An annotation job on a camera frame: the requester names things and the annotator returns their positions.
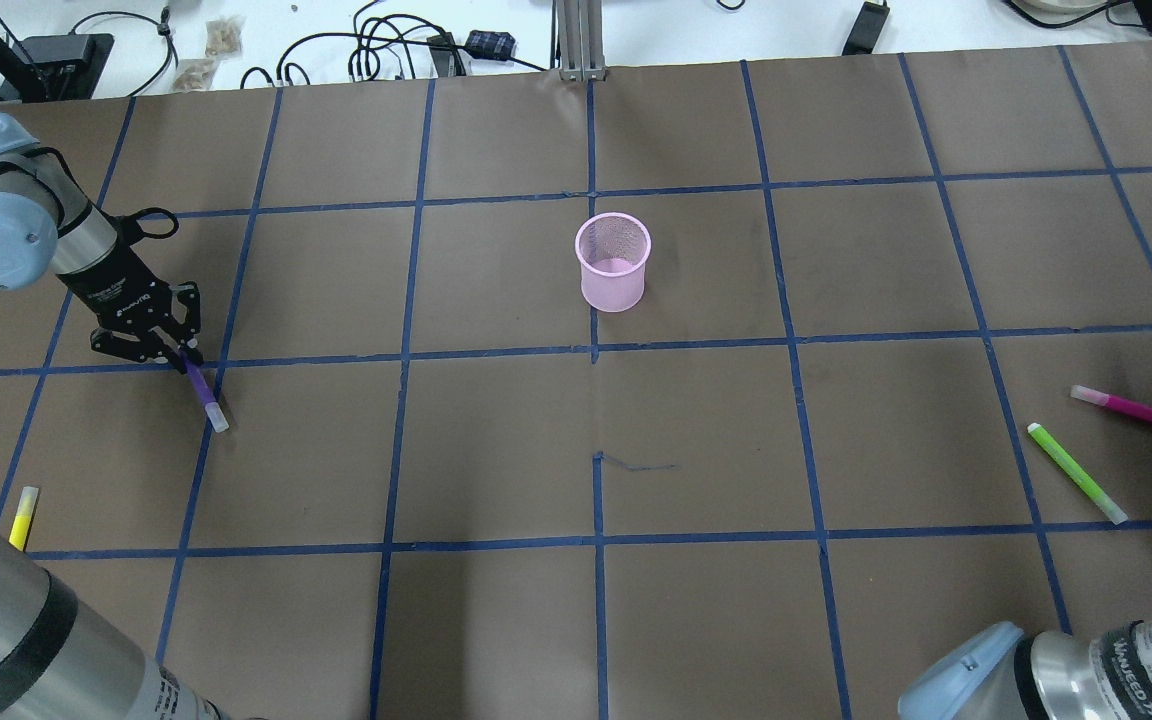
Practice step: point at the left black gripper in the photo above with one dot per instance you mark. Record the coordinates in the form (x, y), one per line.
(114, 287)

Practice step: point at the aluminium frame post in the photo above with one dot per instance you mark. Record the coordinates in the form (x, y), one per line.
(579, 40)

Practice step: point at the pink mesh cup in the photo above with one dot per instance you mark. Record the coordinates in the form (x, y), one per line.
(613, 249)

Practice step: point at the black power adapter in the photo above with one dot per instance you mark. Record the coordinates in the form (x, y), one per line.
(866, 29)

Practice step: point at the purple pen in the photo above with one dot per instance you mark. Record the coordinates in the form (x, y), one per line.
(215, 415)

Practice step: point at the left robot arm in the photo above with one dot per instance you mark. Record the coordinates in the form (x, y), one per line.
(59, 658)

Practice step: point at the black stand base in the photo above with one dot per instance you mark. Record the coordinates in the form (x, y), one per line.
(53, 67)

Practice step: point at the yellow pen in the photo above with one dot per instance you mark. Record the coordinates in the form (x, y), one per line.
(24, 516)

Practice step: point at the green pen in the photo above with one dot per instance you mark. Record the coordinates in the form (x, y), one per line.
(1076, 473)

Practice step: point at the snack bag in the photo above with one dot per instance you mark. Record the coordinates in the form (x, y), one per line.
(224, 37)
(195, 74)

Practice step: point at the pink pen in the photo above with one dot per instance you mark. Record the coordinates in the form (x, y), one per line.
(1114, 404)

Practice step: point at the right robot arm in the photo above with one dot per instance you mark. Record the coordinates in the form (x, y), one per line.
(1006, 673)

